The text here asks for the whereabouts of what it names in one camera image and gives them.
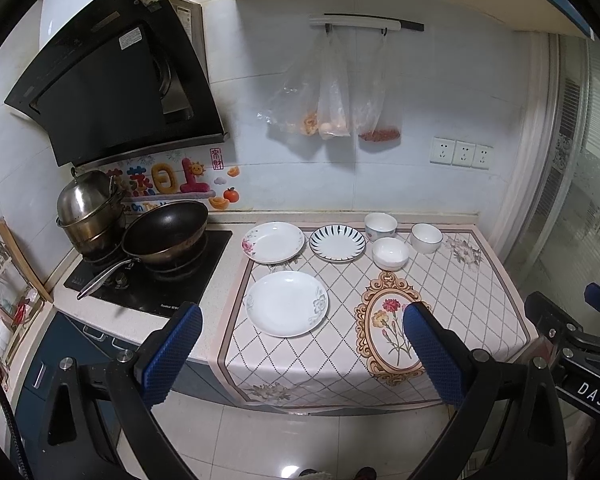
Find plain white bowl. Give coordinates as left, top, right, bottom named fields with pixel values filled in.
left=372, top=237, right=410, bottom=272

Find white plate grey floral rim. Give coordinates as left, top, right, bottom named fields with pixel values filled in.
left=242, top=271, right=329, bottom=338

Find white bowl colourful dots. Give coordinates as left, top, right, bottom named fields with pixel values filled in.
left=364, top=212, right=398, bottom=242

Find white plate pink rose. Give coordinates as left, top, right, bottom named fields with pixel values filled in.
left=242, top=221, right=306, bottom=266

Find white plate blue stripes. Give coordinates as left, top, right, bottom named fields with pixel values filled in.
left=309, top=224, right=366, bottom=263

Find blue kitchen cabinet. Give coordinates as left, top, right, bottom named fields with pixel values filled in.
left=9, top=309, right=232, bottom=480

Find glass sliding door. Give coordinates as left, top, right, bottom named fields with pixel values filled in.
left=506, top=37, right=600, bottom=315

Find black induction cooktop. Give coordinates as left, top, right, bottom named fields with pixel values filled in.
left=92, top=230, right=233, bottom=318

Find floral diamond pattern table mat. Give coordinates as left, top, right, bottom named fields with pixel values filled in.
left=210, top=224, right=536, bottom=412

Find black wok pan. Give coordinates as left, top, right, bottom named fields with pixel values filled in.
left=76, top=200, right=209, bottom=300

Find wooden side shelf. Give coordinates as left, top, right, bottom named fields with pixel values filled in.
left=0, top=217, right=53, bottom=368

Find stainless steel stacked pots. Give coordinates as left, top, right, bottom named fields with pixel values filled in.
left=56, top=170, right=125, bottom=260

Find plastic bag with eggs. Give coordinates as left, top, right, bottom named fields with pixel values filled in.
left=317, top=28, right=351, bottom=140

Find black range hood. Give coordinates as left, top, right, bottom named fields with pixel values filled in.
left=5, top=0, right=226, bottom=167

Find plastic bag with orange food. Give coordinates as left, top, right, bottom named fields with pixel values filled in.
left=263, top=32, right=328, bottom=136

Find plastic bag with red beans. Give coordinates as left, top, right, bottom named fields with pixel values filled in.
left=352, top=29, right=401, bottom=143

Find colourful wall sticker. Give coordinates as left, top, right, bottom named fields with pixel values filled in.
left=99, top=145, right=242, bottom=214

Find white wall power sockets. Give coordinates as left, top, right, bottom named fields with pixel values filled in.
left=429, top=138, right=493, bottom=170

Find wall hook rail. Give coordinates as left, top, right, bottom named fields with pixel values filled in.
left=309, top=13, right=425, bottom=32

